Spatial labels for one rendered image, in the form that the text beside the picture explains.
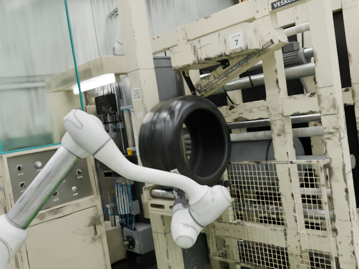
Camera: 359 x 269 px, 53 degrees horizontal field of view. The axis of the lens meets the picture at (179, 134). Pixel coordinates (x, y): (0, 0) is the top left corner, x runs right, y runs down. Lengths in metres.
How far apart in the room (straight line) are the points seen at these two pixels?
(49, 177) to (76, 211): 0.83
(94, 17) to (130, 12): 9.78
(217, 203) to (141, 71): 1.11
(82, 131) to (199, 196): 0.51
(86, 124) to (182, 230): 0.55
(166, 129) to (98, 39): 10.16
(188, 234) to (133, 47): 1.27
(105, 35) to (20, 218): 10.65
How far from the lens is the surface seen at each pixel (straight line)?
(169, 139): 1.87
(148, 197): 2.21
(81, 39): 11.78
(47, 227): 2.32
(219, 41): 2.15
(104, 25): 12.15
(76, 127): 1.42
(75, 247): 2.43
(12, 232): 1.66
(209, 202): 1.43
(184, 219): 1.49
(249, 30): 2.08
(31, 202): 1.64
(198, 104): 2.03
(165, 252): 2.41
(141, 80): 2.26
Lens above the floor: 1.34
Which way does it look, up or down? 3 degrees down
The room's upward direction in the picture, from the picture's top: 8 degrees counter-clockwise
